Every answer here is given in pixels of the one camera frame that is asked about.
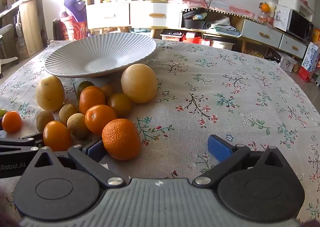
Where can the oval yellow passion fruit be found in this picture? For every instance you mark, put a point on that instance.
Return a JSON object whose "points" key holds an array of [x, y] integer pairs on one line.
{"points": [[50, 93]]}

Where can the round yellow passion fruit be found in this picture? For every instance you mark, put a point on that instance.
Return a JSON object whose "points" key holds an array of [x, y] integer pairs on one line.
{"points": [[139, 83]]}

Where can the blue white carton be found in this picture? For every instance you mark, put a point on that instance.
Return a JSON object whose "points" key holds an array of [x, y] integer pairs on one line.
{"points": [[311, 57]]}

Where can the red round gift bucket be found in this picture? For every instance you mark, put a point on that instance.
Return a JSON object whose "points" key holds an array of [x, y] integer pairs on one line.
{"points": [[75, 29]]}

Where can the orange fruit ornament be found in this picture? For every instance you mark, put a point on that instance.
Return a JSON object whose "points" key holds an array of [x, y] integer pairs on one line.
{"points": [[265, 7]]}

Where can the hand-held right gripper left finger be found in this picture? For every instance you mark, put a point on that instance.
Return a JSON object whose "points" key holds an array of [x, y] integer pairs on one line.
{"points": [[93, 151]]}

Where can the tangerine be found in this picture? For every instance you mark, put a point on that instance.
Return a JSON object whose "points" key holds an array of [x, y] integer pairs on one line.
{"points": [[100, 119]]}

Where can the oblong orange tomato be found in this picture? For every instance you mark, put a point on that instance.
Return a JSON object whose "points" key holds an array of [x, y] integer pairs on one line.
{"points": [[57, 136]]}

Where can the black storage box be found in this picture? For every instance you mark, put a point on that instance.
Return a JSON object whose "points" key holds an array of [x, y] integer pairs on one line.
{"points": [[195, 23]]}

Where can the orange mandarin with stem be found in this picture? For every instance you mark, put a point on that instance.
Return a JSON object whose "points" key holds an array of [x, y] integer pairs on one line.
{"points": [[91, 98]]}

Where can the egg tray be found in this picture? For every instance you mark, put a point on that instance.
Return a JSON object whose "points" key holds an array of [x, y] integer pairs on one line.
{"points": [[253, 53]]}

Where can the white ribbed plate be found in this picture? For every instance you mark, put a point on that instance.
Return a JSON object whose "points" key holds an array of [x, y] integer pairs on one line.
{"points": [[100, 52]]}

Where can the clear storage box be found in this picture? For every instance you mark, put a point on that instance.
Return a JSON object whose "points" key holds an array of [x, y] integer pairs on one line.
{"points": [[172, 34]]}

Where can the white bucket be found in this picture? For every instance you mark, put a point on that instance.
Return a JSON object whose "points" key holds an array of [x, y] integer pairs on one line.
{"points": [[223, 44]]}

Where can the glass jar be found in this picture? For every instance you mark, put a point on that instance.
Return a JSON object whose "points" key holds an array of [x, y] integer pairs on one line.
{"points": [[263, 18]]}

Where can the bumpy orange mandarin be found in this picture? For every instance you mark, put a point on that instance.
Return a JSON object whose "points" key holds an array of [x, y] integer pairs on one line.
{"points": [[121, 139]]}

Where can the green orange tomato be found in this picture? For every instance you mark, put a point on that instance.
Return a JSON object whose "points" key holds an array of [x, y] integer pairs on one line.
{"points": [[120, 104]]}

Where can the low cabinet with grey drawers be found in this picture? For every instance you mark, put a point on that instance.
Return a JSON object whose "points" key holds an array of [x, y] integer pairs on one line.
{"points": [[260, 34]]}

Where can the round orange tomato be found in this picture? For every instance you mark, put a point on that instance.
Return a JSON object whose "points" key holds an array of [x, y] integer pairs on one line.
{"points": [[11, 121]]}

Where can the red yellow gift box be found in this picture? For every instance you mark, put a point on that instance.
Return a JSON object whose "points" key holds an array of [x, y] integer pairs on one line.
{"points": [[316, 35]]}

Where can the folded clothes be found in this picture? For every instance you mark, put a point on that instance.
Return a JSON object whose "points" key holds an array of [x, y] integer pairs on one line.
{"points": [[225, 27]]}

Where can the white patterned box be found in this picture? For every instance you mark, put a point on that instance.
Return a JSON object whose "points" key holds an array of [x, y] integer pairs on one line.
{"points": [[288, 63]]}

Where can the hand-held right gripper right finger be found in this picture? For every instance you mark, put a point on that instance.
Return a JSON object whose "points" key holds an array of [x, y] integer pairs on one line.
{"points": [[220, 148]]}

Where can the white microwave oven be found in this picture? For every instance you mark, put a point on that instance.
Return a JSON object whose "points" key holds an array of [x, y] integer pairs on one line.
{"points": [[297, 26]]}

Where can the red floor box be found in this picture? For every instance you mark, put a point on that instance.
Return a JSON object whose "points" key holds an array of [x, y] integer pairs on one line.
{"points": [[303, 74]]}

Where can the pink runner cloth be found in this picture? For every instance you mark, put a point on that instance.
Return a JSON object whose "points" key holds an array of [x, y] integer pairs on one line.
{"points": [[200, 1]]}

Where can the purple plush toy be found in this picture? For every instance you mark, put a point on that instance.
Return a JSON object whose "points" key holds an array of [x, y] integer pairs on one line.
{"points": [[73, 5]]}

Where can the white drawer cabinet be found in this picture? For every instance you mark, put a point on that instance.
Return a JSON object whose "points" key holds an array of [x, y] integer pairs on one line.
{"points": [[155, 14]]}

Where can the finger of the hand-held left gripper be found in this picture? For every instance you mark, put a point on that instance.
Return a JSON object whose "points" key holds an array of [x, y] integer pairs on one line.
{"points": [[15, 148], [37, 137]]}

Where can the wooden desk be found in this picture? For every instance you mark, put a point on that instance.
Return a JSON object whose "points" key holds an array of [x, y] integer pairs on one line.
{"points": [[30, 24]]}

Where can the black heater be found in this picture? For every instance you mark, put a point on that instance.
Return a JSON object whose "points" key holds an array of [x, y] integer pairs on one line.
{"points": [[57, 29]]}

